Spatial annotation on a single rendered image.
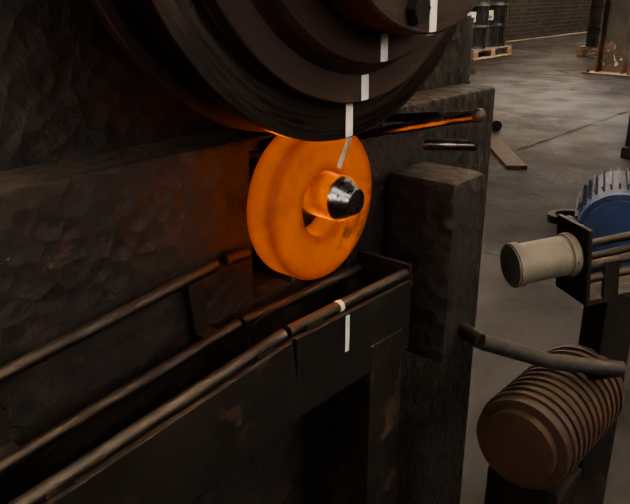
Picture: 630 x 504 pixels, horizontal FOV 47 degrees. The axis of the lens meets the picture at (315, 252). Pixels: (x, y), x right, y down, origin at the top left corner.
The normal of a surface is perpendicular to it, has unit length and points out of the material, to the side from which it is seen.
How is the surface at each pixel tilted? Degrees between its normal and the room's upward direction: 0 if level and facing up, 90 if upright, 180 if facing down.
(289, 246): 90
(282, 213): 90
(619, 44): 90
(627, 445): 0
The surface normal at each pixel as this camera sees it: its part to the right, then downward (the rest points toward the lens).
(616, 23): -0.65, 0.26
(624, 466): 0.00, -0.94
